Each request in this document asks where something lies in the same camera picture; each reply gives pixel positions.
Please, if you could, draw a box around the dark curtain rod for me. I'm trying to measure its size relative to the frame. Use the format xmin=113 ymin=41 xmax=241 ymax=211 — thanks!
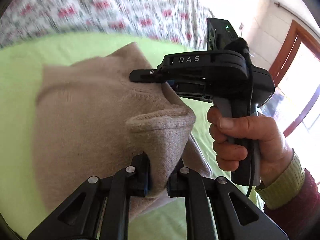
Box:
xmin=273 ymin=1 xmax=294 ymax=19

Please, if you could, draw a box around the person's right hand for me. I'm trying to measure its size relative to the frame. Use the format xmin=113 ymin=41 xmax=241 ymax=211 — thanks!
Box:
xmin=207 ymin=106 xmax=294 ymax=187

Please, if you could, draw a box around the brown wooden window frame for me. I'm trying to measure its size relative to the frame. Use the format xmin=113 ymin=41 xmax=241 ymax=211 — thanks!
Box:
xmin=268 ymin=19 xmax=320 ymax=138

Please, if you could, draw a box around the person's right forearm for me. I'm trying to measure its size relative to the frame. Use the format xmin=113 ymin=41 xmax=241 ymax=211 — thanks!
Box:
xmin=254 ymin=149 xmax=320 ymax=240

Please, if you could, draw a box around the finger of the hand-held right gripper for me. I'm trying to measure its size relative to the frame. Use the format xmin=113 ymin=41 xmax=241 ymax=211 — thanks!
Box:
xmin=168 ymin=79 xmax=213 ymax=103
xmin=129 ymin=68 xmax=163 ymax=83

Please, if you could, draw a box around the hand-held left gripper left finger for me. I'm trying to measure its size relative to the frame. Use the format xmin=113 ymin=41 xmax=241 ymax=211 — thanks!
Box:
xmin=26 ymin=152 xmax=151 ymax=240

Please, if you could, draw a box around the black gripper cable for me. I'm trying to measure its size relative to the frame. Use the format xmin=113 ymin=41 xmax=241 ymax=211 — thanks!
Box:
xmin=241 ymin=47 xmax=260 ymax=197

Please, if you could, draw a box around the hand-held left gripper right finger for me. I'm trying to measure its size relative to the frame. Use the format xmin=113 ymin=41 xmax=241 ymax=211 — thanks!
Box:
xmin=166 ymin=166 xmax=289 ymax=240

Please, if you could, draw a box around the green bed sheet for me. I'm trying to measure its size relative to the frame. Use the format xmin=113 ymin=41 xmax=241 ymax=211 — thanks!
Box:
xmin=0 ymin=31 xmax=265 ymax=240

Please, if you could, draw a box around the white pink-flowered quilt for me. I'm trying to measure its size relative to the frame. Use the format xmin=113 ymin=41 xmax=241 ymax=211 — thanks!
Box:
xmin=0 ymin=0 xmax=215 ymax=52

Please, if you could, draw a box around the beige knitted sweater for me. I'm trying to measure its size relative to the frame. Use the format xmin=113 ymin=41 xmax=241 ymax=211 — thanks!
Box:
xmin=32 ymin=42 xmax=213 ymax=220

